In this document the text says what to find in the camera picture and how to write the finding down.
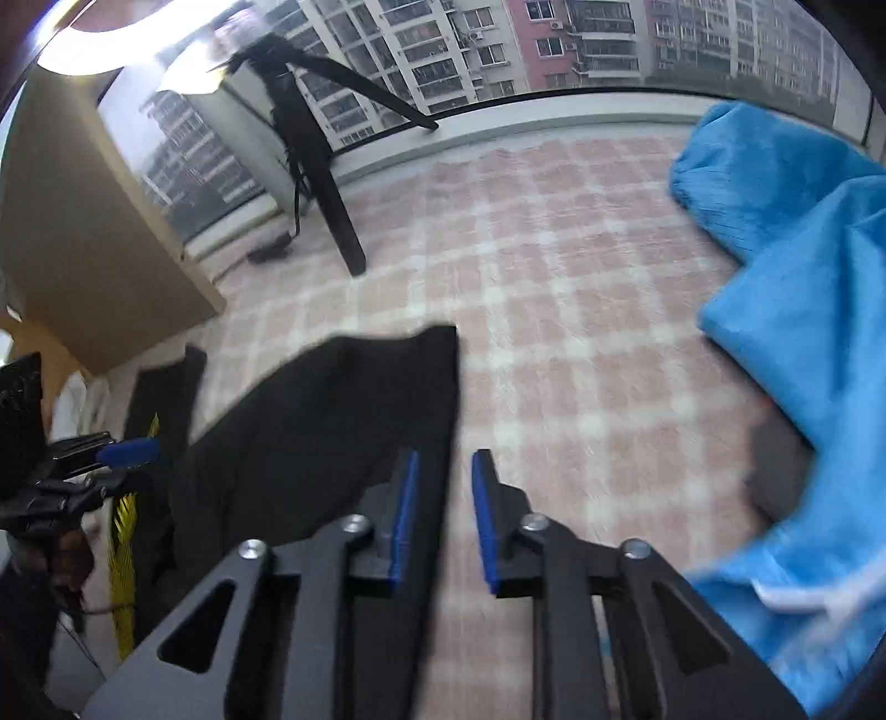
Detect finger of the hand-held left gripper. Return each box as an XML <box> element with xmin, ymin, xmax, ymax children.
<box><xmin>45</xmin><ymin>433</ymin><xmax>163</xmax><ymax>479</ymax></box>
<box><xmin>42</xmin><ymin>476</ymin><xmax>140</xmax><ymax>517</ymax></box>

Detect black power cable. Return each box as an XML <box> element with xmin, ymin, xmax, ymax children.
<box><xmin>245</xmin><ymin>156</ymin><xmax>306</xmax><ymax>265</ymax></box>

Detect black garment with yellow stripes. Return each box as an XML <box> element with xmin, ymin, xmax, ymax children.
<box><xmin>107</xmin><ymin>324</ymin><xmax>463</xmax><ymax>662</ymax></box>

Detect blue garment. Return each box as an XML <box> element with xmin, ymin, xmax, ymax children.
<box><xmin>668</xmin><ymin>100</ymin><xmax>886</xmax><ymax>717</ymax></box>

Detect white ring light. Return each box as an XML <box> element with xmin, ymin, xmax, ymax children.
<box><xmin>38</xmin><ymin>0</ymin><xmax>240</xmax><ymax>74</ymax></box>

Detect folded white jacket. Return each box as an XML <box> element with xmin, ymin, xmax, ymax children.
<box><xmin>51</xmin><ymin>370</ymin><xmax>112</xmax><ymax>479</ymax></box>

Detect light oak wooden board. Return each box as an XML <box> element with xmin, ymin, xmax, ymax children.
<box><xmin>0</xmin><ymin>69</ymin><xmax>228</xmax><ymax>378</ymax></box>

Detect pink plaid blanket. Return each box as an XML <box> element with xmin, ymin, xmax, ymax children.
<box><xmin>48</xmin><ymin>131</ymin><xmax>832</xmax><ymax>720</ymax></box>

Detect person's left hand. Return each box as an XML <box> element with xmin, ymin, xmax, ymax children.
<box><xmin>14</xmin><ymin>522</ymin><xmax>96</xmax><ymax>589</ymax></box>

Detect black tripod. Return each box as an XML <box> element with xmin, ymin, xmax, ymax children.
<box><xmin>208</xmin><ymin>34</ymin><xmax>440</xmax><ymax>278</ymax></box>

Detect apartment buildings outside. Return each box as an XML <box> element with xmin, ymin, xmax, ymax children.
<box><xmin>138</xmin><ymin>0</ymin><xmax>866</xmax><ymax>209</ymax></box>

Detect pine wooden panel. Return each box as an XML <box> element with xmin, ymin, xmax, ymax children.
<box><xmin>0</xmin><ymin>305</ymin><xmax>87</xmax><ymax>389</ymax></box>

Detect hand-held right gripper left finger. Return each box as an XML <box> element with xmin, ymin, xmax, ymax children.
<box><xmin>83</xmin><ymin>449</ymin><xmax>423</xmax><ymax>720</ymax></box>

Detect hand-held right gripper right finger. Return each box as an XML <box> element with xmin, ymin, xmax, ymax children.
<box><xmin>472</xmin><ymin>449</ymin><xmax>811</xmax><ymax>720</ymax></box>

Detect thin black cable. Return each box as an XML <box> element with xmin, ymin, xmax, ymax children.
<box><xmin>55</xmin><ymin>585</ymin><xmax>108</xmax><ymax>683</ymax></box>

